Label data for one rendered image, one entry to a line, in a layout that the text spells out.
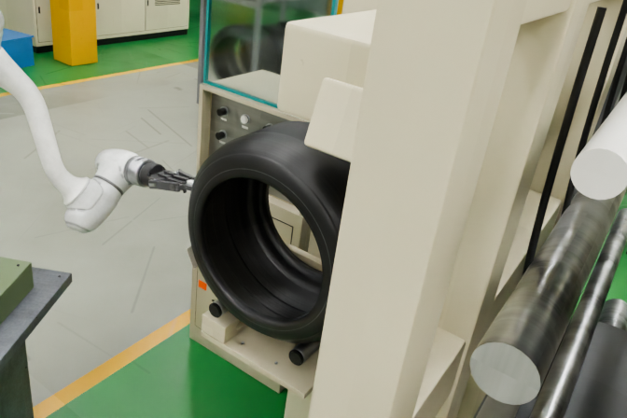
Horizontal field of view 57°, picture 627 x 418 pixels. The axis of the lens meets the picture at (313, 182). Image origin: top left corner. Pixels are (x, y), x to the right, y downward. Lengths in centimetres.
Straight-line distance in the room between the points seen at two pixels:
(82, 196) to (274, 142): 68
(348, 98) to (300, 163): 55
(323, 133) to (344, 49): 15
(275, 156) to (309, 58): 46
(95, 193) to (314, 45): 107
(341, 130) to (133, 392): 210
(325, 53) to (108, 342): 228
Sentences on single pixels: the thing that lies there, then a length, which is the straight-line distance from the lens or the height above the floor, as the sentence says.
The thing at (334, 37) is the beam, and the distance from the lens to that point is 89.
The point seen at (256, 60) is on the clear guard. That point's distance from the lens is 216.
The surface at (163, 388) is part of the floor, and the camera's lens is 273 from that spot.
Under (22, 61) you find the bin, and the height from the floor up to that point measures 7.
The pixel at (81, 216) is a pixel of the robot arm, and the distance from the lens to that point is 182.
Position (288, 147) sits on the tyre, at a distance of 134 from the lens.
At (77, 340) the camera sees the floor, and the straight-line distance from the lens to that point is 300.
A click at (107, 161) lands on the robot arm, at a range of 188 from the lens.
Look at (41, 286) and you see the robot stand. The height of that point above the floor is 65.
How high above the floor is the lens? 195
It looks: 25 degrees down
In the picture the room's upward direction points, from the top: 8 degrees clockwise
